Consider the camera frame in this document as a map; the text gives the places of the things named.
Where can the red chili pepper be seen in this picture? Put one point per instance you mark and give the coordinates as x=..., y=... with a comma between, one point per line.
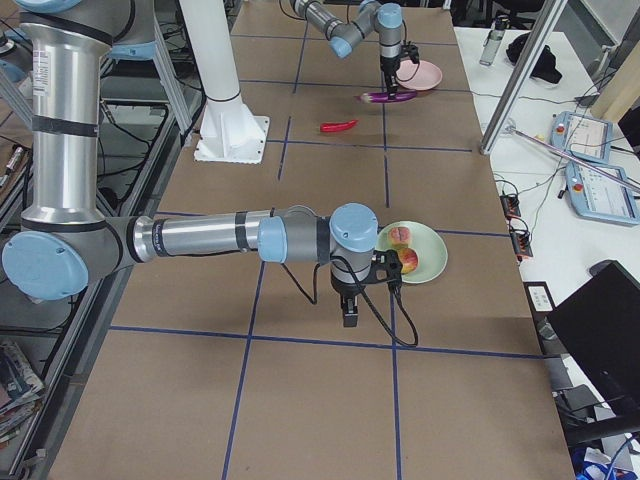
x=337, y=127

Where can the pink plate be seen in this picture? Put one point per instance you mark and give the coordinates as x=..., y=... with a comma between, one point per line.
x=421, y=77

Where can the green plate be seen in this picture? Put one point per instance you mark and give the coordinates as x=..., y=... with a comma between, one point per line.
x=429, y=246

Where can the black laptop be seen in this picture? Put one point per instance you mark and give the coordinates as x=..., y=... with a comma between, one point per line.
x=599, y=327

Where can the red yellow apple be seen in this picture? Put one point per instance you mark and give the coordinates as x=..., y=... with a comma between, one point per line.
x=409, y=260

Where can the stack of magazines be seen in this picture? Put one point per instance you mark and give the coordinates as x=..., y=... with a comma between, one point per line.
x=21, y=390

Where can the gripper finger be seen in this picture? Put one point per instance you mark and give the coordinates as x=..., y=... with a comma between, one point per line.
x=388, y=80
x=346, y=312
x=394, y=88
x=353, y=313

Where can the white camera mast with base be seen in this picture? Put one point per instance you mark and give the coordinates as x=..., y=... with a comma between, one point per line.
x=229, y=132

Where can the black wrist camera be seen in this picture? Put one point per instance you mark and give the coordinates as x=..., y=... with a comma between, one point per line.
x=410, y=51
x=385, y=268

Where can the pink peach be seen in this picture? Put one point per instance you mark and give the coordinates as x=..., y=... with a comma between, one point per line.
x=399, y=237

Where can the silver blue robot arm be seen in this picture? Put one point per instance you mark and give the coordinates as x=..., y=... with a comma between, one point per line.
x=386, y=20
x=66, y=243

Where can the purple eggplant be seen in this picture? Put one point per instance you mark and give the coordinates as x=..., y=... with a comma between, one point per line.
x=379, y=97

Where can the blue teach pendant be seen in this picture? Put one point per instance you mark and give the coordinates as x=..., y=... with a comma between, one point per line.
x=582, y=136
x=596, y=197

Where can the silver water bottle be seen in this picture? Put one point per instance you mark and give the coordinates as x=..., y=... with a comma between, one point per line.
x=493, y=40

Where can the orange black power strip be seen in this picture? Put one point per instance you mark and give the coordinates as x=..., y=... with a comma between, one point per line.
x=518, y=229

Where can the near blue teach pendant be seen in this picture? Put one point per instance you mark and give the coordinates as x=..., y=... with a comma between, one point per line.
x=596, y=197

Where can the white label card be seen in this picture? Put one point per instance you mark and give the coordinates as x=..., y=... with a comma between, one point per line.
x=541, y=300

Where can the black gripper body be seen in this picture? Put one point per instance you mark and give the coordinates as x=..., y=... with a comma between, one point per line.
x=346, y=292
x=389, y=65

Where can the aluminium frame post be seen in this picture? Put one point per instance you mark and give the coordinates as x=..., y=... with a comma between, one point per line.
x=544, y=25

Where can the far blue teach pendant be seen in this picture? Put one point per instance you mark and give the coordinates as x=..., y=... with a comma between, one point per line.
x=582, y=136

